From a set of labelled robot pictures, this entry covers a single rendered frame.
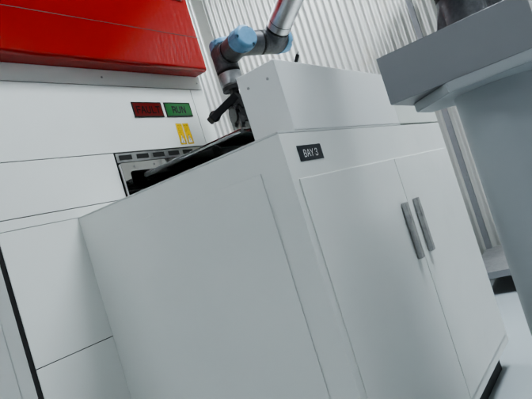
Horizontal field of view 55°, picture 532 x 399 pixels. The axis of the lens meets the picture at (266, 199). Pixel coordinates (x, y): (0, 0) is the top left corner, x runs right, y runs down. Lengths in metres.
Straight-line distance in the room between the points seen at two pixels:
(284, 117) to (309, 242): 0.24
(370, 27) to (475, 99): 2.74
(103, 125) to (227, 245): 0.62
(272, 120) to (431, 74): 0.31
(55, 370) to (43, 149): 0.51
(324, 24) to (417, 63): 2.93
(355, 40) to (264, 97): 2.85
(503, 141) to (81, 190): 0.97
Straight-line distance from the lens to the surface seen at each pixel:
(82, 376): 1.29
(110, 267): 1.27
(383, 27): 3.75
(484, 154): 1.09
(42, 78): 1.43
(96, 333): 1.32
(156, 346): 1.23
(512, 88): 1.08
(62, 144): 1.38
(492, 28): 1.01
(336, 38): 3.88
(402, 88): 1.04
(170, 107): 1.67
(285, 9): 1.58
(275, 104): 0.98
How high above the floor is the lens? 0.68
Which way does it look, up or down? 2 degrees up
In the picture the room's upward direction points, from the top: 17 degrees counter-clockwise
